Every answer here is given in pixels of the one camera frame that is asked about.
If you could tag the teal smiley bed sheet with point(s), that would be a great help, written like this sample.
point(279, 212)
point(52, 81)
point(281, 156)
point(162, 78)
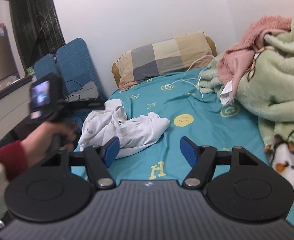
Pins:
point(200, 117)

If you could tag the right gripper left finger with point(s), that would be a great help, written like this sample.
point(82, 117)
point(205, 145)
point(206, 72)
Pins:
point(62, 184)

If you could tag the checkered beige grey pillow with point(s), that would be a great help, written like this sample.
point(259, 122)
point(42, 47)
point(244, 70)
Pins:
point(189, 51)

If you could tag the pink fuzzy garment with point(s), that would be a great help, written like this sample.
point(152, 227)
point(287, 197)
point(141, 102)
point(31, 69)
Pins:
point(237, 59)

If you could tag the white t-shirt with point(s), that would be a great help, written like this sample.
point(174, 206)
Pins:
point(135, 134)

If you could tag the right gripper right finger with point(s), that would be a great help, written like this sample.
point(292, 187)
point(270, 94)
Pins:
point(237, 184)

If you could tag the green fleece cartoon blanket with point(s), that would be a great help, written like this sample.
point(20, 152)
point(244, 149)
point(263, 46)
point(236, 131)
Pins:
point(267, 91)

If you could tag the white paper tag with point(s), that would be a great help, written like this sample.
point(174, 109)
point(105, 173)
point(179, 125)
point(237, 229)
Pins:
point(226, 94)

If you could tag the person's left hand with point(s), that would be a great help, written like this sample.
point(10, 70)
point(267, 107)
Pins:
point(36, 144)

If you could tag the red sleeve left forearm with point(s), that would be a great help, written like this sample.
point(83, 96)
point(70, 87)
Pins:
point(13, 158)

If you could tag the dark window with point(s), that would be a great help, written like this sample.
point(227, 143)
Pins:
point(36, 29)

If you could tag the grey cloth on chair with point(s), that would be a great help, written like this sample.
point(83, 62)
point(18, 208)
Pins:
point(88, 91)

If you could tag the white desk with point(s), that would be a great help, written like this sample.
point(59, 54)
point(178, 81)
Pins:
point(14, 107)

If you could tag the blue folding chair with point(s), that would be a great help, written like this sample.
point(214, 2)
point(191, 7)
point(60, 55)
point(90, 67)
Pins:
point(72, 62)

